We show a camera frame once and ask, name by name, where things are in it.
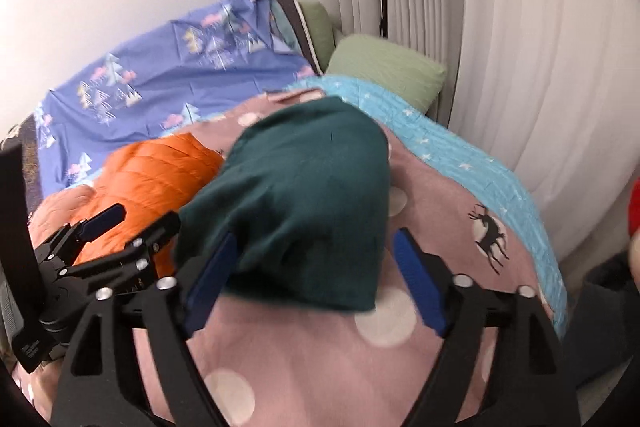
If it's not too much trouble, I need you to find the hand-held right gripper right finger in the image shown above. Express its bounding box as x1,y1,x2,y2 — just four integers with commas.
392,228,582,427

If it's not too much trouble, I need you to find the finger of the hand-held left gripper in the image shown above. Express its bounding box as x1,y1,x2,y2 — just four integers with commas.
35,203,127,269
65,211,182,303

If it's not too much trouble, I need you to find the orange puffer jacket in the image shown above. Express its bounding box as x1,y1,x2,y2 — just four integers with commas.
67,132,226,278

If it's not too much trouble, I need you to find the peach quilted jacket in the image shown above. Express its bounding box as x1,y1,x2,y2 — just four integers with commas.
27,184,98,238

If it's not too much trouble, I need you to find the light blue quilted blanket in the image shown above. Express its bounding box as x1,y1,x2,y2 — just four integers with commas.
285,76,568,340

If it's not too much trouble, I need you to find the dark green fleece garment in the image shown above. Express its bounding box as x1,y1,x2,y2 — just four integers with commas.
172,96,391,314

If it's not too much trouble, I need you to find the green pillow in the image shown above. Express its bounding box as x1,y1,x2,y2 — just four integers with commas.
325,34,447,115
300,2,336,62

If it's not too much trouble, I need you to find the red object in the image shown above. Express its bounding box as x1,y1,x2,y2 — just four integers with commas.
627,179,640,235

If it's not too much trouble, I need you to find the person's dark clothing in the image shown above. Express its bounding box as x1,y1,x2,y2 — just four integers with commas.
565,252,640,390

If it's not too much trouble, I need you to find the blue tree-print sheet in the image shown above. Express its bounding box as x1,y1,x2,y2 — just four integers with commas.
35,0,316,198

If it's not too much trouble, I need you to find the grey curtain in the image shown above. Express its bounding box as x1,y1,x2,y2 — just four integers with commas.
325,0,640,268

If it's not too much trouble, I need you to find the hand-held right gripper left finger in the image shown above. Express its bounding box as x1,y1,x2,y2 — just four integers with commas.
50,231,240,427

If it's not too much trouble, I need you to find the dark patterned cover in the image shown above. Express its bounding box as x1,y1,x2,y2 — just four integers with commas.
0,112,46,202

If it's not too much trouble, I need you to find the dark grey cushion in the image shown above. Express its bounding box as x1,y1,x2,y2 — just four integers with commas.
267,0,323,75

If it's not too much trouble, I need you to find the pink polka dot blanket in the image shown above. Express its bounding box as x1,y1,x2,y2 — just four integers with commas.
10,88,558,427

